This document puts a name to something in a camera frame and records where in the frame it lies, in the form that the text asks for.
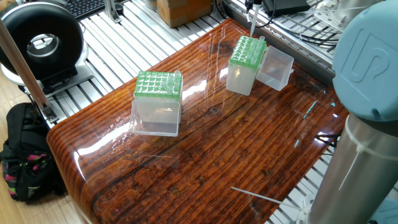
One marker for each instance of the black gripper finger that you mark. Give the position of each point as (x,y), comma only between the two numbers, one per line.
(256,3)

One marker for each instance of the clear pipette box green rack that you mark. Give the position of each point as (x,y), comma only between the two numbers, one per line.
(155,102)
(245,62)

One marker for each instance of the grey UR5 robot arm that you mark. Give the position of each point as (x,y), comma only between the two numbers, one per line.
(367,56)

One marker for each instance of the cardboard box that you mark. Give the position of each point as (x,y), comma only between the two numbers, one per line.
(186,12)

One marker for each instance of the black keyboard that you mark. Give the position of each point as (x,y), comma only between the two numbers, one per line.
(84,7)

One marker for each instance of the thin white plastic strip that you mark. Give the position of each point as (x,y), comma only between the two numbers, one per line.
(255,195)

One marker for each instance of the brown wooden pole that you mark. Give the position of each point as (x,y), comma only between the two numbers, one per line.
(25,74)

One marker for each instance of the black backpack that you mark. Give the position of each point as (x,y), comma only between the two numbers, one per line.
(28,155)

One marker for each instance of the silver metal bracket post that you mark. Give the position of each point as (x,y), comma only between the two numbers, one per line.
(114,9)

